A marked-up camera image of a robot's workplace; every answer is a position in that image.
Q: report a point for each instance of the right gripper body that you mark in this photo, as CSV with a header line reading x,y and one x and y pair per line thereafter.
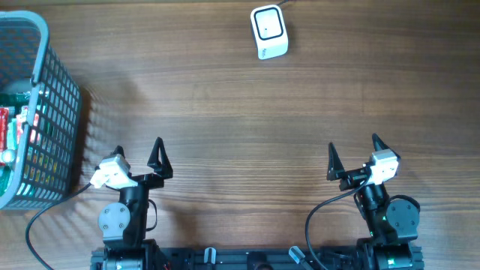
x,y
352,178

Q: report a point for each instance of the red toothpaste tube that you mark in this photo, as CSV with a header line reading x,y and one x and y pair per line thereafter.
x,y
4,114

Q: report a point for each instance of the teal toothbrush pack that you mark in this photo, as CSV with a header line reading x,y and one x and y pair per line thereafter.
x,y
13,133

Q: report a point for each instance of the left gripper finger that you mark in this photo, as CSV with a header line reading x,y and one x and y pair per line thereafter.
x,y
118,151
159,161

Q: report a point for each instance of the green 3M package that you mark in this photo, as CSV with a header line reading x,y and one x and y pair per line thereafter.
x,y
15,99

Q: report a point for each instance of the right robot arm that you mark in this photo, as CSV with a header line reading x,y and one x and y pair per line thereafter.
x,y
391,220

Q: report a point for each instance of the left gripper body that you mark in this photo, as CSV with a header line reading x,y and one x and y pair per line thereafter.
x,y
143,181

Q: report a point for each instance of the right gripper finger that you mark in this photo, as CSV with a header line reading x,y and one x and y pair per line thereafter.
x,y
378,144
335,167

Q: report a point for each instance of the yellow oil bottle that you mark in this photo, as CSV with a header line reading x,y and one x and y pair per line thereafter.
x,y
8,157

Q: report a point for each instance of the grey plastic shopping basket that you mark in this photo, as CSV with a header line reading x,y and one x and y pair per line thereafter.
x,y
50,121

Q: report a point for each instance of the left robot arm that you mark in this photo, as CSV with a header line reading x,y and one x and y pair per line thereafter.
x,y
124,223

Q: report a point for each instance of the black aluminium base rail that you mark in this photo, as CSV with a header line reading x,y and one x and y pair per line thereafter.
x,y
262,258

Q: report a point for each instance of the white barcode scanner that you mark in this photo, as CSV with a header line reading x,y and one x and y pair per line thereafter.
x,y
269,31

